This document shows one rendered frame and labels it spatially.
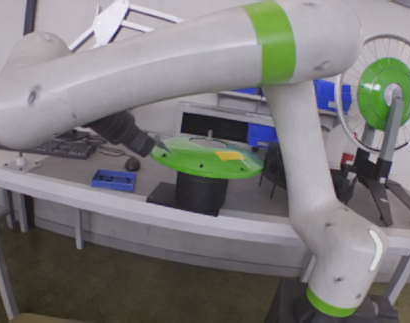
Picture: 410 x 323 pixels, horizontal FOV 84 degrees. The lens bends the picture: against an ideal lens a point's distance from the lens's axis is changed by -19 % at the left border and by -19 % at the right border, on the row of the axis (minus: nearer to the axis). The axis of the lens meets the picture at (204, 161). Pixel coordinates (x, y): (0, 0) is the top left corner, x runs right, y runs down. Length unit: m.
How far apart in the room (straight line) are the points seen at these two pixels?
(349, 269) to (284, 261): 1.55
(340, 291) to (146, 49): 0.52
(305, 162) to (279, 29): 0.32
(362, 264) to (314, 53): 0.37
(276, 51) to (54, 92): 0.26
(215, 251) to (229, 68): 1.73
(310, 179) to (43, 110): 0.50
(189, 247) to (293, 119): 1.55
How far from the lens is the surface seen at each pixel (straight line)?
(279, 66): 0.34
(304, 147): 0.57
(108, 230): 2.08
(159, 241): 1.99
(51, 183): 0.89
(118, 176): 0.92
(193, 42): 0.31
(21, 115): 0.35
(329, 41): 0.36
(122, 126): 0.54
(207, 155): 0.65
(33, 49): 0.45
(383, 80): 1.21
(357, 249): 0.53
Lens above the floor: 1.25
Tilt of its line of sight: 16 degrees down
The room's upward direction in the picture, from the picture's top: 9 degrees clockwise
